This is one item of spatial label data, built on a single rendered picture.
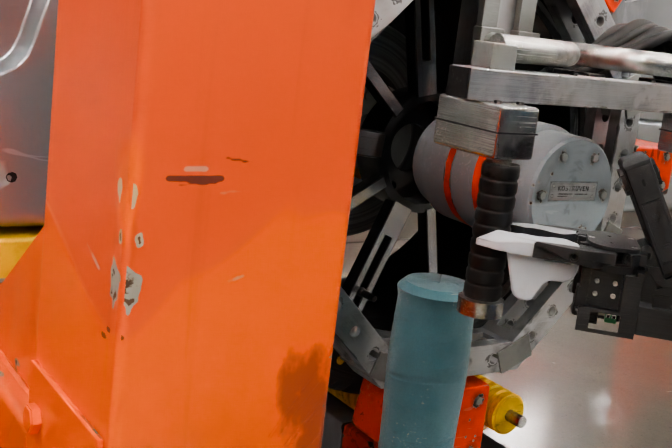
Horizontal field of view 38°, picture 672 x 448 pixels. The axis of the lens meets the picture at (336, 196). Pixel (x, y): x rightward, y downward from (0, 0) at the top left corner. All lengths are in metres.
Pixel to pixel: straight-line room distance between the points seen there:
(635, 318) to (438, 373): 0.24
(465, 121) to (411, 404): 0.32
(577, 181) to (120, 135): 0.62
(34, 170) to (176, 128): 0.54
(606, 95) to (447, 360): 0.32
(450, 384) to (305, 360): 0.42
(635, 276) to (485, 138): 0.18
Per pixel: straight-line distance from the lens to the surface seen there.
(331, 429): 1.40
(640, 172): 0.90
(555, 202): 1.07
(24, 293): 0.86
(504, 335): 1.32
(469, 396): 1.27
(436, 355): 1.05
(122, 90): 0.59
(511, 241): 0.89
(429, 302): 1.03
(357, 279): 1.24
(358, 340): 1.14
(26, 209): 1.11
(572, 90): 0.99
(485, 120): 0.90
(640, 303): 0.93
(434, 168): 1.15
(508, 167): 0.90
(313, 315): 0.66
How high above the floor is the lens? 1.01
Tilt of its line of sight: 11 degrees down
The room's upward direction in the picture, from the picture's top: 7 degrees clockwise
